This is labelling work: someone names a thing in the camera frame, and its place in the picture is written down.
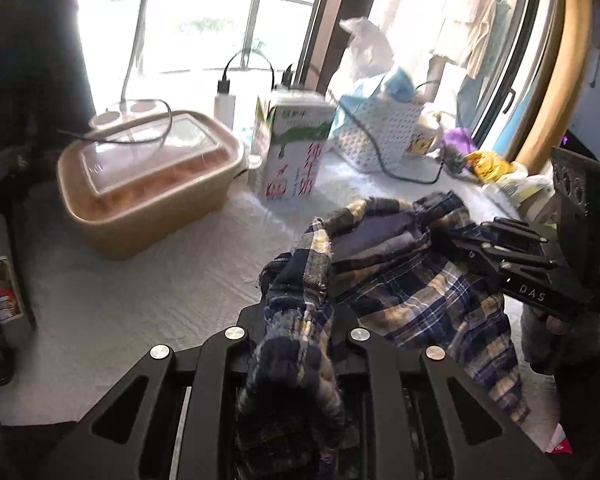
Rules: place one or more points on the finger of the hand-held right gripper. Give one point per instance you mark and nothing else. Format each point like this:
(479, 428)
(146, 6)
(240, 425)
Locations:
(480, 250)
(520, 235)

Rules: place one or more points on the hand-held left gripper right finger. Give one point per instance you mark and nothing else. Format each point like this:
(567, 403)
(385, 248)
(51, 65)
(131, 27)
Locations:
(375, 357)

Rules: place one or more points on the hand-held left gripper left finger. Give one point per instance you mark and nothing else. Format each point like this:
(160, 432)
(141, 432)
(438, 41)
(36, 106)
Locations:
(220, 352)

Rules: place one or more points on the plaid pants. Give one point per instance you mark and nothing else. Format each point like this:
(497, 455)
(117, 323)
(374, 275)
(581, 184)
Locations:
(405, 285)

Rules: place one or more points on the person's right hand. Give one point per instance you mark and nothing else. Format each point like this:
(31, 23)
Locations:
(555, 330)

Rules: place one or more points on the clear plastic bag yellow item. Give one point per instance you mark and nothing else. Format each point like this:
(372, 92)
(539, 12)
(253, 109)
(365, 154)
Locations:
(487, 165)

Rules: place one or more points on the white table cover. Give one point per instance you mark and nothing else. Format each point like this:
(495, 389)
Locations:
(130, 300)

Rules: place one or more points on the purple cloth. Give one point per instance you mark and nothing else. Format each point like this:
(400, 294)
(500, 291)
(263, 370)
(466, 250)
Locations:
(457, 137)

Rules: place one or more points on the white bear print mug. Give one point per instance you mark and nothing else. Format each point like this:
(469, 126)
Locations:
(422, 142)

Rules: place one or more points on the white perforated basket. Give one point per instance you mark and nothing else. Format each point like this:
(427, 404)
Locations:
(380, 125)

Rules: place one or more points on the tan food container clear lid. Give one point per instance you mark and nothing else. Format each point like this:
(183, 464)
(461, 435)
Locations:
(145, 200)

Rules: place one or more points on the blue cloth item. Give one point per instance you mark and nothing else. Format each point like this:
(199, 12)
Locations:
(400, 85)

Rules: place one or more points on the red packet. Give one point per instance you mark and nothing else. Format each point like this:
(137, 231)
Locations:
(560, 442)

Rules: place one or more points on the green white milk carton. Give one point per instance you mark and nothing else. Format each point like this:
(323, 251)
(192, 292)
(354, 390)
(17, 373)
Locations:
(295, 160)

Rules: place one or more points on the hanging laundry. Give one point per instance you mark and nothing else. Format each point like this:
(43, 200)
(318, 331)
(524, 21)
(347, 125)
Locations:
(472, 30)

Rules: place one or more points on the bottle with red label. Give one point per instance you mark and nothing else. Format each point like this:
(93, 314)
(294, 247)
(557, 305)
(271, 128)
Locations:
(5, 280)

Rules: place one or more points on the white tissue bag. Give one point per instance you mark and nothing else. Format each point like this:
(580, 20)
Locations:
(367, 45)

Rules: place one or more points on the white power bank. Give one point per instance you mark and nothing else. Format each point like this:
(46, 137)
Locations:
(225, 110)

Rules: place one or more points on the white desk lamp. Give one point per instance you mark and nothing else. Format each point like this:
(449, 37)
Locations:
(140, 107)

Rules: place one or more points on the balcony railing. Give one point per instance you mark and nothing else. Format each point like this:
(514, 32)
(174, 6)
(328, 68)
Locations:
(255, 30)

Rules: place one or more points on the dark curtain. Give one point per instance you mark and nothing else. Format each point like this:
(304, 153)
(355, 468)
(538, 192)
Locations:
(30, 60)

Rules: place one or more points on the wooden window frame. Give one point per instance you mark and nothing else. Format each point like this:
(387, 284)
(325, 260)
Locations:
(565, 60)

